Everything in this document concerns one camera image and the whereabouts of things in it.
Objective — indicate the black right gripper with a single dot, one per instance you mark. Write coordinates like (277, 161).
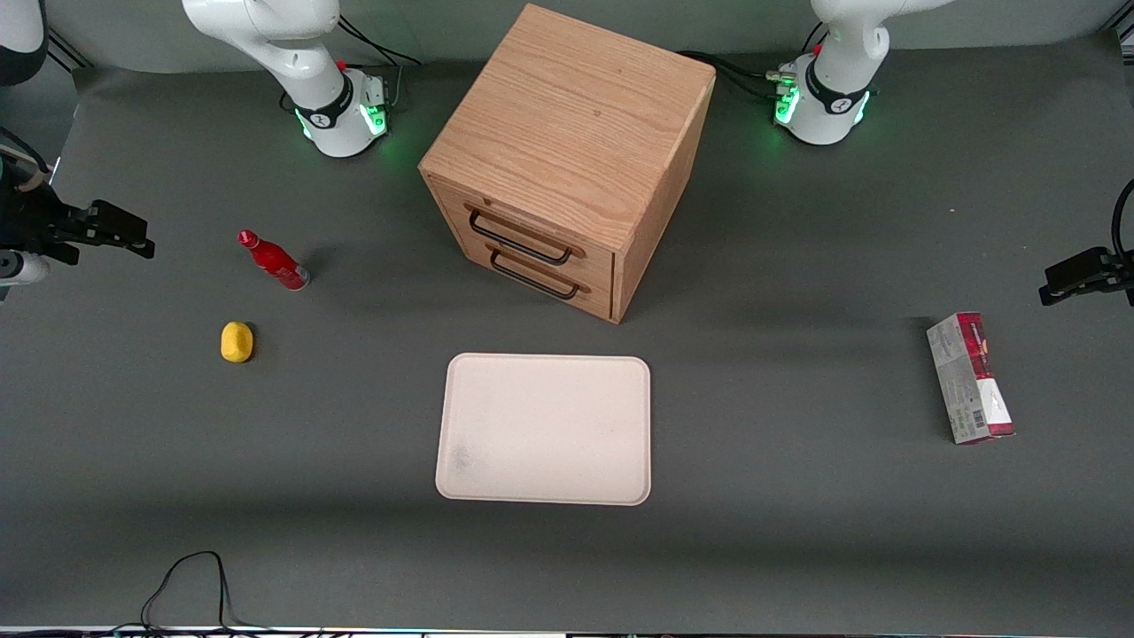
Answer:
(32, 220)

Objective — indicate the yellow lemon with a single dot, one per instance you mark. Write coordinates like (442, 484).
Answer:
(236, 342)

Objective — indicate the red coke bottle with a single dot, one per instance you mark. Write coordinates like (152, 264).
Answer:
(279, 264)

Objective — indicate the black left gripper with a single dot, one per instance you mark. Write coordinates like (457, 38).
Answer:
(1086, 269)

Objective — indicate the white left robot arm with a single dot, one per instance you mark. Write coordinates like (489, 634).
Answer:
(837, 53)

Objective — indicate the red and grey carton box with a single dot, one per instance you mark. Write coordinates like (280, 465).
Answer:
(970, 381)

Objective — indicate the beige plastic tray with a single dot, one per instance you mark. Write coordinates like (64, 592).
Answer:
(549, 425)

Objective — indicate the black aluminium frame rail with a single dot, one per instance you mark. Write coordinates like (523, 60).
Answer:
(66, 51)

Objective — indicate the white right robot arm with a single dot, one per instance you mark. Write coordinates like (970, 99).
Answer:
(301, 62)

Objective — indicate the wooden drawer cabinet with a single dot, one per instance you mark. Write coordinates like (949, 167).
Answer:
(567, 106)

